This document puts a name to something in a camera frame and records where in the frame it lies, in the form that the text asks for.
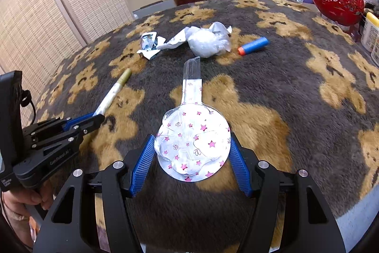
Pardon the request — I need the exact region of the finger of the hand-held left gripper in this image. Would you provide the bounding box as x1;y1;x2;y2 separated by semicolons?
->
31;127;96;153
24;113;106;138

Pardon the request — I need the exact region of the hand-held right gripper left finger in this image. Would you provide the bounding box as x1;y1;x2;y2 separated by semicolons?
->
32;134;156;253

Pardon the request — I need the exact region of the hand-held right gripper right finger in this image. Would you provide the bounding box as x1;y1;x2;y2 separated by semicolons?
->
230;133;347;253

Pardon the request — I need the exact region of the white marker pen gold cap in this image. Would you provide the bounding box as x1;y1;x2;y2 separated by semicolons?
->
94;68;133;118

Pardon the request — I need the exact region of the star printed plastic package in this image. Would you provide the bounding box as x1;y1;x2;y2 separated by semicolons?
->
154;57;232;183

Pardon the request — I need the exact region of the person's left hand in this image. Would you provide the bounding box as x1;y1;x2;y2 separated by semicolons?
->
1;181;54;245

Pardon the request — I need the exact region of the bear printed brown blanket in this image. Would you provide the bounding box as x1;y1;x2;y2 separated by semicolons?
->
28;0;379;253

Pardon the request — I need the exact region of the small torn printed wrapper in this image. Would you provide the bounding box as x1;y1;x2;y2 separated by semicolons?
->
138;32;167;60

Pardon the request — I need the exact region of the woven folding screen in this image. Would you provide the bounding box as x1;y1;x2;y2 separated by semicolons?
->
0;0;134;123

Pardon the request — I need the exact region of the blue foam dart orange tip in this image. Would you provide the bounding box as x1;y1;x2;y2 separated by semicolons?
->
238;37;269;57

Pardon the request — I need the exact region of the crumpled white wrapper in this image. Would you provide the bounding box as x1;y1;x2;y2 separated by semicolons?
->
157;21;233;58

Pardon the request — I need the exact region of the white bottle yellow cap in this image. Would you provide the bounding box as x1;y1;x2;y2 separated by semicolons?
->
359;12;379;52

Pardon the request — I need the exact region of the red cutwork basket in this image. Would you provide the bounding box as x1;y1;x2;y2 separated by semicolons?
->
310;0;365;27

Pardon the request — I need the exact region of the black cable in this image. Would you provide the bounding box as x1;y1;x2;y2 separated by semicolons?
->
20;89;36;124

